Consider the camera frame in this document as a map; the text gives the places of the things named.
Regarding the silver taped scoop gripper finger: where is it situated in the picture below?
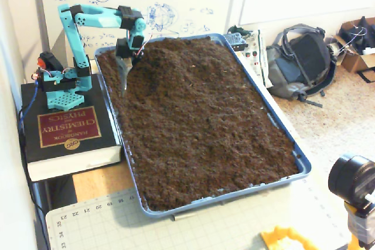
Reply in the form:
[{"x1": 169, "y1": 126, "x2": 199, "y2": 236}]
[{"x1": 116, "y1": 57, "x2": 133, "y2": 97}]

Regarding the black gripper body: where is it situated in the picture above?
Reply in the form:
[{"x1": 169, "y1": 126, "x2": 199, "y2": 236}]
[{"x1": 115, "y1": 37, "x2": 139, "y2": 59}]

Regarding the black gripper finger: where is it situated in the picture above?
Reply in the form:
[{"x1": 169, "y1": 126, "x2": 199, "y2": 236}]
[{"x1": 131, "y1": 50, "x2": 144, "y2": 67}]

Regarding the brown fibrous soil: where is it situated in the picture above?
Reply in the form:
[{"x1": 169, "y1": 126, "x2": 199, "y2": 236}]
[{"x1": 96, "y1": 36, "x2": 300, "y2": 212}]

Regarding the black chemistry physics handbook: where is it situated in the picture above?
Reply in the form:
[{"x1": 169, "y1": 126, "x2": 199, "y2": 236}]
[{"x1": 19, "y1": 73, "x2": 123, "y2": 183}]

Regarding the black device with perforated top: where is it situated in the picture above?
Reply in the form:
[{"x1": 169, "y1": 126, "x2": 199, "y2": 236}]
[{"x1": 224, "y1": 32, "x2": 247, "y2": 51}]

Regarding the grey metal bar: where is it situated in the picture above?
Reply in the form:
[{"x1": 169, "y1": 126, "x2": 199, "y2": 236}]
[{"x1": 171, "y1": 212, "x2": 197, "y2": 222}]

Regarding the gridded cutting mat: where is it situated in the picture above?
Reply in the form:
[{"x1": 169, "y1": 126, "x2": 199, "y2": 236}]
[{"x1": 45, "y1": 173, "x2": 352, "y2": 250}]

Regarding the grey backpack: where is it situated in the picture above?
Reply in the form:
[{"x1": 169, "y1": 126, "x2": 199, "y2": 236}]
[{"x1": 265, "y1": 23, "x2": 338, "y2": 108}]

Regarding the blue plastic tray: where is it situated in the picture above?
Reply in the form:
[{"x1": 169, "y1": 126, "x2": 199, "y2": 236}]
[{"x1": 94, "y1": 32, "x2": 312, "y2": 219}]

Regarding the cardboard box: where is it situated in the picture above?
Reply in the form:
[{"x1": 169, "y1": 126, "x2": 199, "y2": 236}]
[{"x1": 332, "y1": 17, "x2": 375, "y2": 74}]

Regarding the yellow plastic part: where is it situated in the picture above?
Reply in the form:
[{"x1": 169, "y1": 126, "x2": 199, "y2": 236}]
[{"x1": 260, "y1": 225, "x2": 319, "y2": 250}]

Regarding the blue cable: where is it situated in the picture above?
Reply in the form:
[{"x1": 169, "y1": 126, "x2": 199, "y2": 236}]
[{"x1": 17, "y1": 81, "x2": 40, "y2": 133}]

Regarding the black cable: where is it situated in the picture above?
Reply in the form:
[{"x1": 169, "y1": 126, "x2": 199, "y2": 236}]
[{"x1": 18, "y1": 109, "x2": 52, "y2": 250}]

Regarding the yellow taped camera stand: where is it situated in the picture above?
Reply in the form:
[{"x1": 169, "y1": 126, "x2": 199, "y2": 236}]
[{"x1": 344, "y1": 201, "x2": 375, "y2": 250}]

